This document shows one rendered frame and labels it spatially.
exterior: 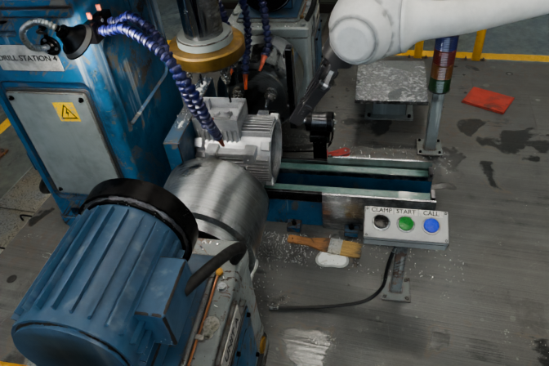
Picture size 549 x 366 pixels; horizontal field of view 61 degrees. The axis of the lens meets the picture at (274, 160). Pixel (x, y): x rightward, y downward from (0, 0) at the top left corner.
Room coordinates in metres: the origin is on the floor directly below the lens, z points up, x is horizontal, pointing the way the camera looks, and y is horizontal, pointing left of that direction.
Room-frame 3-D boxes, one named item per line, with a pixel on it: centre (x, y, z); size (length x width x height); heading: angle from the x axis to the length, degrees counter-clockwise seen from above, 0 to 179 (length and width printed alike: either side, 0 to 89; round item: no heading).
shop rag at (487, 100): (1.38, -0.80, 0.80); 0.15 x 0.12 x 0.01; 47
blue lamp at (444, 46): (1.16, -0.51, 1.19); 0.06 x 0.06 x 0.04
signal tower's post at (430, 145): (1.16, -0.51, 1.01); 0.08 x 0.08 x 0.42; 75
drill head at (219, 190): (0.66, 0.18, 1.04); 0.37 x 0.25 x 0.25; 165
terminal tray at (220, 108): (1.01, 0.13, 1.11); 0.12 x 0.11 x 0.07; 75
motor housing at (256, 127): (1.00, 0.09, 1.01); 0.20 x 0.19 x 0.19; 75
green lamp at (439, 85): (1.16, -0.51, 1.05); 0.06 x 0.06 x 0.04
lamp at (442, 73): (1.16, -0.51, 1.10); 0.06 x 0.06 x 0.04
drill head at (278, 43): (1.32, 0.00, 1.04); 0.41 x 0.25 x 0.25; 165
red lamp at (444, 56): (1.16, -0.51, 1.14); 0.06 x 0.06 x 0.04
